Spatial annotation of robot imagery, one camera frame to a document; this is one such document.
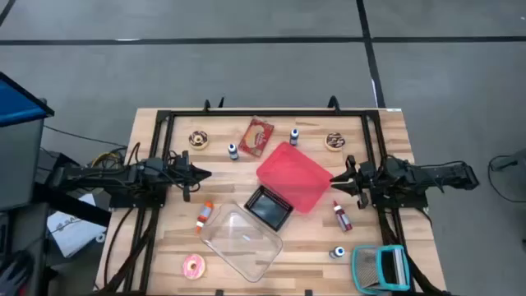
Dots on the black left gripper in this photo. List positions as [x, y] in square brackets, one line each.
[181, 177]

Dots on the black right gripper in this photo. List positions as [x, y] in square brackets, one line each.
[365, 185]

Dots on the chocolate frosted toy donut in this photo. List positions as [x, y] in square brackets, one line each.
[198, 140]
[335, 141]

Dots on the red ink bottle white cap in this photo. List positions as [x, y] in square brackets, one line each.
[342, 216]

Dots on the small blue ink bottle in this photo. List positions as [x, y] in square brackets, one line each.
[293, 137]
[337, 252]
[233, 151]

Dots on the pink frosted toy donut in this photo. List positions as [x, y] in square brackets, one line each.
[193, 266]

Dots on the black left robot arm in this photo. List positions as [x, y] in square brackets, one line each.
[102, 174]

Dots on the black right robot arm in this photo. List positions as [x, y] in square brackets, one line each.
[427, 174]

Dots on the orange glue bottle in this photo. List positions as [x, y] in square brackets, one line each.
[204, 216]

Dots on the red translucent plastic tray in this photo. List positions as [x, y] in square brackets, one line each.
[293, 177]

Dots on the red snack packet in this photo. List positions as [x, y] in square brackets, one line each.
[256, 137]

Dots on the black table clamp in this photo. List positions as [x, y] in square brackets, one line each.
[333, 103]
[207, 104]

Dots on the small black square tray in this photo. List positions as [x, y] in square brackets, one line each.
[269, 207]

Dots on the clear plastic container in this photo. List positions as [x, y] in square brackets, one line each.
[242, 242]

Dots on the teal mesh desk organizer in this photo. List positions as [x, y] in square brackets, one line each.
[380, 269]

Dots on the white tape roll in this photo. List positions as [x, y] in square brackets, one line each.
[101, 237]

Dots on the white paper bag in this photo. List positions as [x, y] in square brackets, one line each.
[72, 230]

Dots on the monitor with blue screen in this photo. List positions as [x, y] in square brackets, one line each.
[18, 103]

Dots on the person's hand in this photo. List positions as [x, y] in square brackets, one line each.
[14, 275]

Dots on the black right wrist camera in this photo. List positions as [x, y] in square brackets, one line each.
[367, 169]

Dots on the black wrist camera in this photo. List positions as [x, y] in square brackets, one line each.
[180, 162]
[367, 169]

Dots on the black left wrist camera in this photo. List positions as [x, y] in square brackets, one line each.
[180, 162]

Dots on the black aluminium table frame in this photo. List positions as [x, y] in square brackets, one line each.
[267, 112]

